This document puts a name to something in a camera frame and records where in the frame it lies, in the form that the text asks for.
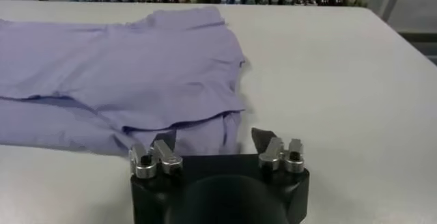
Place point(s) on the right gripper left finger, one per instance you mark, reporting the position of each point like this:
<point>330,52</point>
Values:
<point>164,153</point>

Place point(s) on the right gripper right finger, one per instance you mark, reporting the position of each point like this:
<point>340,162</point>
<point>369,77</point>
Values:
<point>273,150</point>

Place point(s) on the purple printed t-shirt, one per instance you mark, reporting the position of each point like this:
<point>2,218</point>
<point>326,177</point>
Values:
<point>119,68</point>

